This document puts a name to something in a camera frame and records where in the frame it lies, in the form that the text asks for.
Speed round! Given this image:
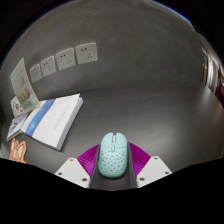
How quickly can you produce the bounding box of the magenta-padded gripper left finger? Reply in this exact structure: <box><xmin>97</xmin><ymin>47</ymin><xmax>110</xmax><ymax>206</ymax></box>
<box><xmin>54</xmin><ymin>144</ymin><xmax>101</xmax><ymax>189</ymax></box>

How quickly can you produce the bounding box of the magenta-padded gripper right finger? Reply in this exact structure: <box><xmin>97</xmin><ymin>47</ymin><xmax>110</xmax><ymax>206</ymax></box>
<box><xmin>127</xmin><ymin>142</ymin><xmax>173</xmax><ymax>189</ymax></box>

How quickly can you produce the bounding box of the light teal computer mouse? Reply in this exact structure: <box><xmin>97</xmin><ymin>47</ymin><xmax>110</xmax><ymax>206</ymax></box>
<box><xmin>97</xmin><ymin>132</ymin><xmax>129</xmax><ymax>179</ymax></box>

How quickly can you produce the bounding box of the orange corgi-shaped mouse pad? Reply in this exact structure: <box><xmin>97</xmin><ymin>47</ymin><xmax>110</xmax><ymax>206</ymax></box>
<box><xmin>8</xmin><ymin>138</ymin><xmax>28</xmax><ymax>164</ymax></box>

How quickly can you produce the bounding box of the white book with blue band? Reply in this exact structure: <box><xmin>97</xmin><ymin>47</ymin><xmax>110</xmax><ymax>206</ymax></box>
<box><xmin>20</xmin><ymin>93</ymin><xmax>84</xmax><ymax>152</ymax></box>

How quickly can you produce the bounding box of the grey striped book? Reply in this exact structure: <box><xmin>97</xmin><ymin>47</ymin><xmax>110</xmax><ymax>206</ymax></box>
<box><xmin>6</xmin><ymin>112</ymin><xmax>29</xmax><ymax>143</ymax></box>

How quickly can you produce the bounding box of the dark framed glass door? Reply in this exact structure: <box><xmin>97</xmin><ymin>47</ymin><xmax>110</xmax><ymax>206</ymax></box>
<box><xmin>201</xmin><ymin>46</ymin><xmax>224</xmax><ymax>101</ymax></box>

